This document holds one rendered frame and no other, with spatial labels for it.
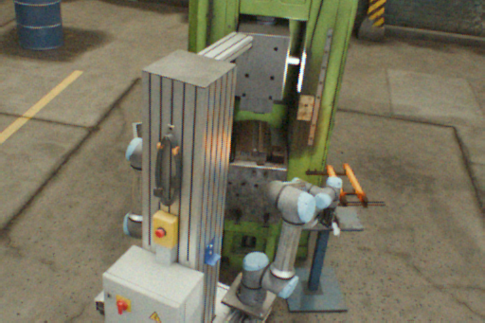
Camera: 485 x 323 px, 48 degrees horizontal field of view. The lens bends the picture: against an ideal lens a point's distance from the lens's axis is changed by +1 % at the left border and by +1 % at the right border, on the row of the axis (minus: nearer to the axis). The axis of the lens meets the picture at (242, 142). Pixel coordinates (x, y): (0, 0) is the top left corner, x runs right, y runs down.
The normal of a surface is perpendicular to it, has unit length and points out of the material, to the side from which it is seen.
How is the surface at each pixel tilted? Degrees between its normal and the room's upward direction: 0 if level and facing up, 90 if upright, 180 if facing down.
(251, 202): 90
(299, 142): 90
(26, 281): 0
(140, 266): 0
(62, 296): 0
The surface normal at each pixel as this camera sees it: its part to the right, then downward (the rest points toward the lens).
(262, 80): -0.05, 0.50
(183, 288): 0.09, -0.86
